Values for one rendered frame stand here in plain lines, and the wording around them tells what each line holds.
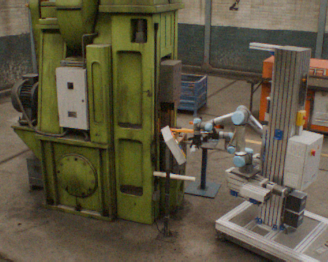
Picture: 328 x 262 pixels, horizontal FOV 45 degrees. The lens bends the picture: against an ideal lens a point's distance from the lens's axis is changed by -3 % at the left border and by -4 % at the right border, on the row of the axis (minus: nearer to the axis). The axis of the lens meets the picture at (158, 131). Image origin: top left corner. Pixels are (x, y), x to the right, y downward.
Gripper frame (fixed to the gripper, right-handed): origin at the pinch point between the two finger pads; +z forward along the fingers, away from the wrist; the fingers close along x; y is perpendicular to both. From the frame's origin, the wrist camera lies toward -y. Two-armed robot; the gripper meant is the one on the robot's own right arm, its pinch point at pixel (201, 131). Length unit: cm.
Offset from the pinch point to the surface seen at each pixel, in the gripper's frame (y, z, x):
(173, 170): 43, 27, -16
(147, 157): 18, 46, -44
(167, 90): -48, 32, -17
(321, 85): 12, -142, 314
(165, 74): -65, 35, -17
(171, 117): -5.6, 41.6, 23.5
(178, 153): -3, 6, -71
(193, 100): 72, 101, 365
